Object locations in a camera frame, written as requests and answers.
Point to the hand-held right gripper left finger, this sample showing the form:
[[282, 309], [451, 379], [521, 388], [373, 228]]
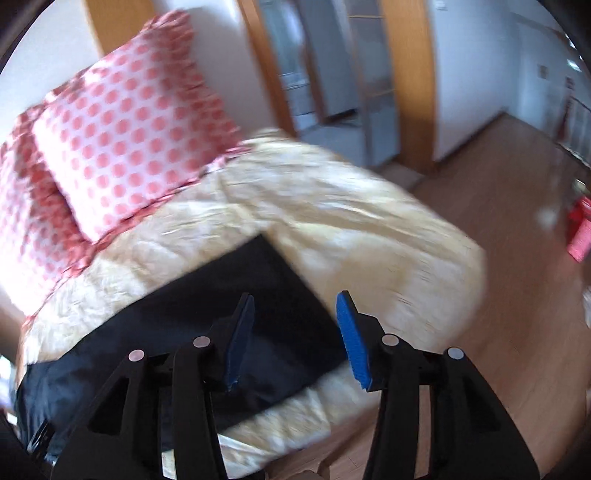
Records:
[[240, 344]]

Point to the pink polka dot pillow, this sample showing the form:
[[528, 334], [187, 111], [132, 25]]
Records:
[[32, 221], [124, 124]]

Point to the black pants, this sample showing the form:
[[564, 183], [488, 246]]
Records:
[[184, 314]]

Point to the glass sliding door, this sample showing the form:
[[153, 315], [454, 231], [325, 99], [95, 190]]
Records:
[[332, 69]]

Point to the wooden door frame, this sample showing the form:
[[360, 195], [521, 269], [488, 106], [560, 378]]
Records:
[[411, 92]]

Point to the red pink packet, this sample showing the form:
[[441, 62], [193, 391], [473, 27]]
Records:
[[579, 230]]

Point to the yellow patterned bedspread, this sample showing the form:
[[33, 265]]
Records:
[[369, 221]]

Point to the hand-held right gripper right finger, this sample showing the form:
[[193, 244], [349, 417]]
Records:
[[353, 344]]

